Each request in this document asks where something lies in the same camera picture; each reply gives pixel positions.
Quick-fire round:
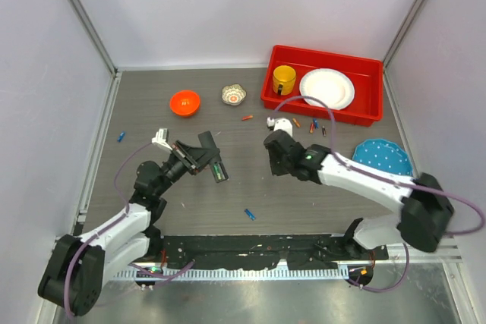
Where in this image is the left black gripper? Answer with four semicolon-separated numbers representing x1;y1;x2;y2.
155;140;219;197

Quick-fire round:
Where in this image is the green battery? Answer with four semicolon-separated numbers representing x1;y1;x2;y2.
214;165;222;181

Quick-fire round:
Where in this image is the black remote control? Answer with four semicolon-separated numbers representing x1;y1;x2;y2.
198;131;229;183

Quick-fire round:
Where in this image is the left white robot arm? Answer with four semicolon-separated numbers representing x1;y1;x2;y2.
37;131;227;316

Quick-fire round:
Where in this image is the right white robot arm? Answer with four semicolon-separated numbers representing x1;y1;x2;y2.
264;130;454;260

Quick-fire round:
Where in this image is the orange battery near bin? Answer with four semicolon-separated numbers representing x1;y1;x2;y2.
292;118;301;128

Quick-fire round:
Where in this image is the blue battery near front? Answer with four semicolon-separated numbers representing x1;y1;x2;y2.
244;209;256;221

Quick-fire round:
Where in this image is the orange bowl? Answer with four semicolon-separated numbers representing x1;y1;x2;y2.
169;90;200;118

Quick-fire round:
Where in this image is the small patterned bowl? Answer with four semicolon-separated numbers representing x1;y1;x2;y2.
221;83;247;106

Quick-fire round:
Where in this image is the yellow mug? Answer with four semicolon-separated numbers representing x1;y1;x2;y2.
273;65;297;96

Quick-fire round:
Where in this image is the white paper plate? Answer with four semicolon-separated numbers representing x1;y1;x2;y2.
299;68;355;110

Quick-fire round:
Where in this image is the blue polka dot plate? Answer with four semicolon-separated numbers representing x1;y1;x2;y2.
352;138;413;176

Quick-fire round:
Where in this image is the red plastic bin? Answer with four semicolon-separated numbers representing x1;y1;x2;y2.
260;45;383;127

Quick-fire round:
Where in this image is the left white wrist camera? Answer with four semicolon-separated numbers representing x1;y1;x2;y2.
151;128;172;153

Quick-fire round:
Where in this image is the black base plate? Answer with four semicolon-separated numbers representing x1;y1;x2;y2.
132;233;390;270

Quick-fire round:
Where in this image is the white slotted cable duct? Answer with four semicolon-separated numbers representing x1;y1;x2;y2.
112;264;349;282

